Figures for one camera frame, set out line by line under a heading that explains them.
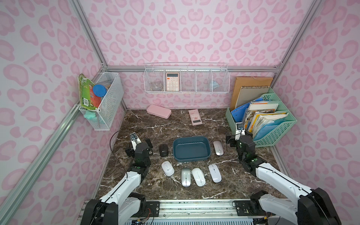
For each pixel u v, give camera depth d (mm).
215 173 839
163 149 936
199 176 819
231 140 737
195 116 1134
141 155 627
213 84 998
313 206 400
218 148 947
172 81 949
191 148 959
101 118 722
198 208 749
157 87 954
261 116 806
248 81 992
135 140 692
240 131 680
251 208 715
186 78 999
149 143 782
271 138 891
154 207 736
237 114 1001
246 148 613
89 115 638
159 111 1174
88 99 696
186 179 818
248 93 955
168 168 855
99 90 764
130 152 719
